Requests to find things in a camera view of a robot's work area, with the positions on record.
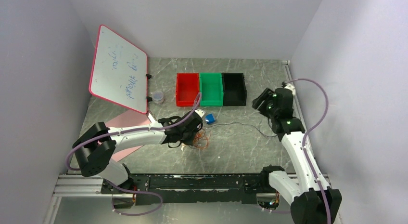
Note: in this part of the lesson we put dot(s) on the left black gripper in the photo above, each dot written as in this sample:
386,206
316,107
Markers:
189,141

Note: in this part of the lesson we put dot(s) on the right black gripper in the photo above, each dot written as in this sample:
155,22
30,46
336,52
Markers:
266,96

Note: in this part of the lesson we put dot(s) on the black plastic bin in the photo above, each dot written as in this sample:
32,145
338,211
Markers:
235,92

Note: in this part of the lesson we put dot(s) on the red plastic bin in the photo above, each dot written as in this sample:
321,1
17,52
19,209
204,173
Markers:
187,88

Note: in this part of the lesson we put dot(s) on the green plastic bin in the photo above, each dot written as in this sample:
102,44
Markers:
211,87

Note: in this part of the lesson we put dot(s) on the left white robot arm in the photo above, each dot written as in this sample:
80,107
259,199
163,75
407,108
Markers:
95,148

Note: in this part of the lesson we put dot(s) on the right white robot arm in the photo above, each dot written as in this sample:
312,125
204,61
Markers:
312,200

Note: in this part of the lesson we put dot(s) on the blue eraser block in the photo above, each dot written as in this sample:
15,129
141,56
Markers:
210,119

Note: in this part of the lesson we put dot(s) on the clear jar of paperclips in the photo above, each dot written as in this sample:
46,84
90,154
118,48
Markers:
158,97

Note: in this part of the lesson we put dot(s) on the pink clipboard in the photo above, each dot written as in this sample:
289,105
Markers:
128,119

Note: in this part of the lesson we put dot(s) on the pink framed whiteboard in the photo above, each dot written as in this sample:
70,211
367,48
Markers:
119,71

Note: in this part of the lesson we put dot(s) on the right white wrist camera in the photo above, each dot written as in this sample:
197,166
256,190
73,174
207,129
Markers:
290,87

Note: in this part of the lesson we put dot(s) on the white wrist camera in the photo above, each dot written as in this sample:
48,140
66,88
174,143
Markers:
200,112
290,87

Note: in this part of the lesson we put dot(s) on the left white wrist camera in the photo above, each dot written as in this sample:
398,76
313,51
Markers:
200,112

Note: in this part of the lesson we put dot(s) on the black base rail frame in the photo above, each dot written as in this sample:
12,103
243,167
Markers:
244,188

